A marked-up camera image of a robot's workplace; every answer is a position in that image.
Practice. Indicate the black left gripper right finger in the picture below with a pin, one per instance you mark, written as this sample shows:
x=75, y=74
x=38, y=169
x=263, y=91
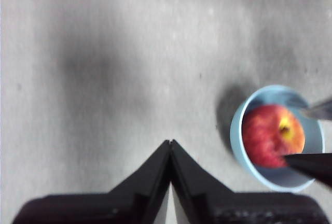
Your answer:
x=220, y=206

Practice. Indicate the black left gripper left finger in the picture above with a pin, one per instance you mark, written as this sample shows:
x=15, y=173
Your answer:
x=129, y=203

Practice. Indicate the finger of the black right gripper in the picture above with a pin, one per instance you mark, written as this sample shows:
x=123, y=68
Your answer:
x=316, y=165
x=320, y=111

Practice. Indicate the blue ribbed bowl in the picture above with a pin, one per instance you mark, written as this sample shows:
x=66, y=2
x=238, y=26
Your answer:
x=282, y=180

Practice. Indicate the red yellow apple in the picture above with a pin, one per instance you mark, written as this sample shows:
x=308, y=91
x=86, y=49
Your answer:
x=264, y=136

